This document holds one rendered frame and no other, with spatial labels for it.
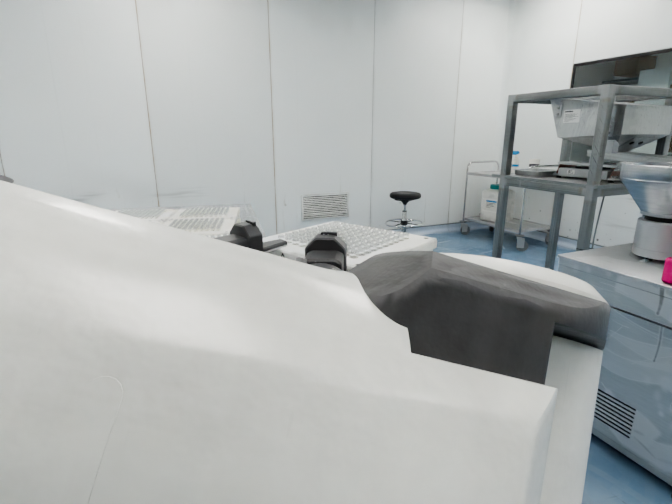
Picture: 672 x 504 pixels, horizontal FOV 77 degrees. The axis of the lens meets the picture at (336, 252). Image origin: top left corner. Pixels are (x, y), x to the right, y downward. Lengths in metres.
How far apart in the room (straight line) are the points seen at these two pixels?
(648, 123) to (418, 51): 3.08
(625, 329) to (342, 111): 3.75
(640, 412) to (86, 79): 4.41
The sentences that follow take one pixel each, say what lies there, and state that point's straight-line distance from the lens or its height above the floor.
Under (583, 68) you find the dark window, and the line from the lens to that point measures 5.56.
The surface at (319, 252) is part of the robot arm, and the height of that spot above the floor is 1.10.
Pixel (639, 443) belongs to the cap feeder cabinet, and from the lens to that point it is 2.03.
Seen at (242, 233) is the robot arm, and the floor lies 1.10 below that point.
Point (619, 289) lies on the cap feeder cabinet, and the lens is 1.88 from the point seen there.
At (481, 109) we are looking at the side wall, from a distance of 6.00.
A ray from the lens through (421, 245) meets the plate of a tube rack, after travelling 0.74.
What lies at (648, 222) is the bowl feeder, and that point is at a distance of 2.06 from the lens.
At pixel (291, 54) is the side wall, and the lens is 4.76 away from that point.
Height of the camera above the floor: 1.24
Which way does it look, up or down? 16 degrees down
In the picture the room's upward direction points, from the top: straight up
